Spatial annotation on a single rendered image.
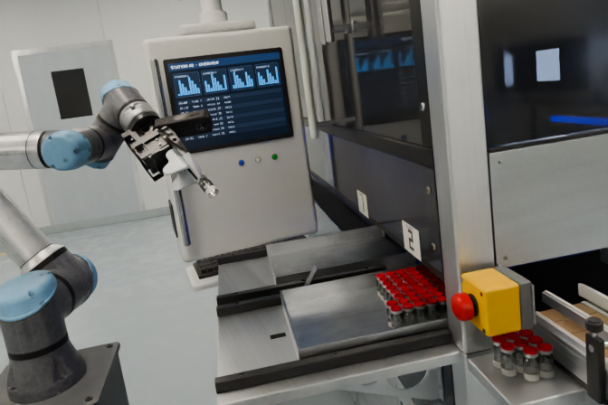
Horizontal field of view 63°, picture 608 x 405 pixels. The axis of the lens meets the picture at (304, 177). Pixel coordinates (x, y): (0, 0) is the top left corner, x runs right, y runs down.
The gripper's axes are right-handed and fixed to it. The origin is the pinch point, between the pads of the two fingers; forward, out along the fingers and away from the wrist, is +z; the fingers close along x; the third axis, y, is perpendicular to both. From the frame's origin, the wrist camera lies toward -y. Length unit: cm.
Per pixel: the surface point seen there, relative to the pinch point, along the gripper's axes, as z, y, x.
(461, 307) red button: 48, -15, 1
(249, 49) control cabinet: -64, -47, -31
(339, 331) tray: 32.3, -4.4, -21.1
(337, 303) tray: 24.8, -9.7, -29.0
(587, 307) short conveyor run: 59, -35, -11
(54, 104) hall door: -480, 15, -293
